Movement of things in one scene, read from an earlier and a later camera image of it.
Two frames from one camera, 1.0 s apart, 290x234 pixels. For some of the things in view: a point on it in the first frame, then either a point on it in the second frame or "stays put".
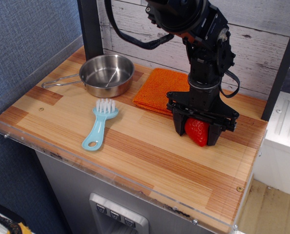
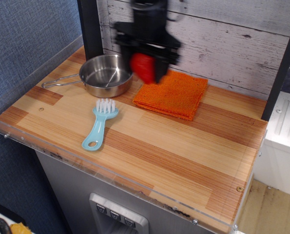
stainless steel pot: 106,76 stays put
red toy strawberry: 197,130 to 143,65
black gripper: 203,103 to 147,32
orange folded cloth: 151,94 stays put
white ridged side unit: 279,164 stays put
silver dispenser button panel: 108,217 stays put
